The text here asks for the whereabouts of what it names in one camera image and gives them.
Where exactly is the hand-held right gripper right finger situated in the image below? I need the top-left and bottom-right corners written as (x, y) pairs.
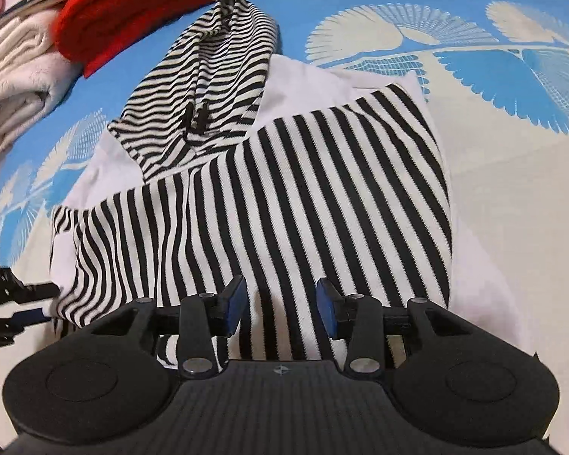
top-left (315, 277), bottom-right (479, 380)

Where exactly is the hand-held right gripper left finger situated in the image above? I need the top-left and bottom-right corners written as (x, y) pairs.
top-left (88, 275), bottom-right (248, 380)

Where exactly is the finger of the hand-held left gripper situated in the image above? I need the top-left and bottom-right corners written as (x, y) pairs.
top-left (23, 282), bottom-right (61, 305)
top-left (9, 307), bottom-right (49, 330)

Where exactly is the black white striped hoodie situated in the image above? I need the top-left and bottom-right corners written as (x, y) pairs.
top-left (50, 0), bottom-right (458, 371)

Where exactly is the cream fleece garment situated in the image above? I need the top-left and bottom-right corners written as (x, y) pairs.
top-left (0, 5), bottom-right (85, 149)

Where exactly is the red knitted sweater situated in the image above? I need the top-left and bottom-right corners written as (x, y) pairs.
top-left (52, 0), bottom-right (269, 79)

